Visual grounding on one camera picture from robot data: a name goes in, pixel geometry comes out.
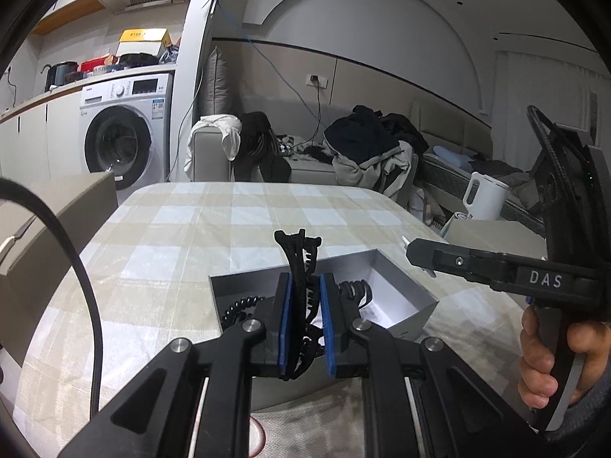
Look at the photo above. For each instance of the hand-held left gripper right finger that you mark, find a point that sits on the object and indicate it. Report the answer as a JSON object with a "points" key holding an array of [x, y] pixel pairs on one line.
{"points": [[327, 324]]}

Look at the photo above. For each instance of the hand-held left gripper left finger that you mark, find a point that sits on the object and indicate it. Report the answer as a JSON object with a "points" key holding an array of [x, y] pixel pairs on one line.
{"points": [[285, 324]]}

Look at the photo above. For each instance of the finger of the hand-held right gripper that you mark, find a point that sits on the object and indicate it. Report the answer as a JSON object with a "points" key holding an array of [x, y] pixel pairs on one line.
{"points": [[458, 262]]}

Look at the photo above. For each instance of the long black hair clip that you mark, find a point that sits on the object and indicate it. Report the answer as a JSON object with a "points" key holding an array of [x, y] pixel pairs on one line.
{"points": [[300, 296]]}

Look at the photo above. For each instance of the black red hair claw clip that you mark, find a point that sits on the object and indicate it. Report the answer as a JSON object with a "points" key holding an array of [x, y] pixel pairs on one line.
{"points": [[355, 291]]}

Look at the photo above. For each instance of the grey cardboard box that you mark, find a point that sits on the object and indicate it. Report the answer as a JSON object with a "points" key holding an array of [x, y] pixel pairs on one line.
{"points": [[420, 319]]}

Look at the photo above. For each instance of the person's right forearm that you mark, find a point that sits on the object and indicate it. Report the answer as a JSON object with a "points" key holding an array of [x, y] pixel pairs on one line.
{"points": [[592, 424]]}

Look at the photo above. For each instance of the person's right hand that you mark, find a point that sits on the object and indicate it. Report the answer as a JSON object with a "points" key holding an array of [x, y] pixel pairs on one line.
{"points": [[537, 362]]}

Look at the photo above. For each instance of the white electric kettle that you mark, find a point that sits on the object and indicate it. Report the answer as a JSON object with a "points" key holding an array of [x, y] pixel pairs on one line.
{"points": [[487, 198]]}

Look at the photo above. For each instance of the light blue cushion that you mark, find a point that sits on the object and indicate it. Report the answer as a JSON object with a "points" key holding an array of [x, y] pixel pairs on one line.
{"points": [[451, 158]]}

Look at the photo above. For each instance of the grey white garment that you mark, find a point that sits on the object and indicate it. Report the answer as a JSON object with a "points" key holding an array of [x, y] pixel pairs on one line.
{"points": [[363, 171]]}

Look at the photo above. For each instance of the checked tablecloth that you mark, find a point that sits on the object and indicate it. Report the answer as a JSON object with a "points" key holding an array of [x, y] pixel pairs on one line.
{"points": [[191, 229]]}

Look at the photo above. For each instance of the black clothes pile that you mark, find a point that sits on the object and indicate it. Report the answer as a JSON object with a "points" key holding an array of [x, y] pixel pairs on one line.
{"points": [[358, 136]]}

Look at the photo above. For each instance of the black striped garment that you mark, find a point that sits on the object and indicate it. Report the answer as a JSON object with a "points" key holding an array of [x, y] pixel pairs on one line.
{"points": [[260, 148]]}

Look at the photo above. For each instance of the beige sofa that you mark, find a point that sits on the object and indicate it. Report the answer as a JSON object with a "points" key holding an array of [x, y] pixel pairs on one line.
{"points": [[210, 162]]}

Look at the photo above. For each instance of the white cloth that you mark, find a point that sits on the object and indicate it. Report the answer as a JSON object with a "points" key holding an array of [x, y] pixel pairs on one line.
{"points": [[231, 138]]}

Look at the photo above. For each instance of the grey pillow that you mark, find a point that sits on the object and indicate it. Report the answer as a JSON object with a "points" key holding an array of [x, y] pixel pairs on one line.
{"points": [[217, 86]]}

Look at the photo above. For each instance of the white washing machine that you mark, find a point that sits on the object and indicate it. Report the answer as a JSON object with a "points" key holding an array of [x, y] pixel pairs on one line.
{"points": [[143, 100]]}

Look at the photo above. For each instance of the yellow cardboard box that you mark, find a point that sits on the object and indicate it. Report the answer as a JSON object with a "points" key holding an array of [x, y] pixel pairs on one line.
{"points": [[143, 40]]}

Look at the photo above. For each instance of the red storage box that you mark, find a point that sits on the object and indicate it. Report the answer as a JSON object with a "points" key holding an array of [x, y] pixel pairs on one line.
{"points": [[93, 65]]}

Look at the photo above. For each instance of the white wall socket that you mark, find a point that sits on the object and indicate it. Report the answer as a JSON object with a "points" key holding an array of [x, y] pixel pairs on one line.
{"points": [[317, 81]]}

